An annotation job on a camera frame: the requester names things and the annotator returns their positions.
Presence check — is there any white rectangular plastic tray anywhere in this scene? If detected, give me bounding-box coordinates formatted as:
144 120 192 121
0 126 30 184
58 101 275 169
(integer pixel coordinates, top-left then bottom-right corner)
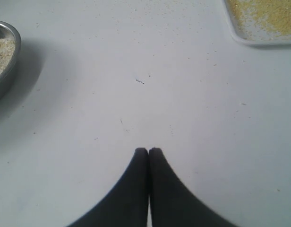
221 0 291 46

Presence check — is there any steel bowl with grains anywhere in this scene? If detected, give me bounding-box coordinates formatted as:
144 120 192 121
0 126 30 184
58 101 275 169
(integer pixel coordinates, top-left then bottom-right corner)
0 21 22 100

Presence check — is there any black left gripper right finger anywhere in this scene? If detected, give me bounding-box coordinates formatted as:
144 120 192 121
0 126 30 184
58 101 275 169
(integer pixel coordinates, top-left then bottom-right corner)
149 148 235 227

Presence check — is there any yellow fine grain pile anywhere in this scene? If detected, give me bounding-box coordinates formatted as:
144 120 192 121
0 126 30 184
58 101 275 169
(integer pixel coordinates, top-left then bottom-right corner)
226 0 291 39

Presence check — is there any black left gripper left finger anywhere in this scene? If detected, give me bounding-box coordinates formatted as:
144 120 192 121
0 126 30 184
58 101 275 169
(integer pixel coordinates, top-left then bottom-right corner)
70 148 149 227

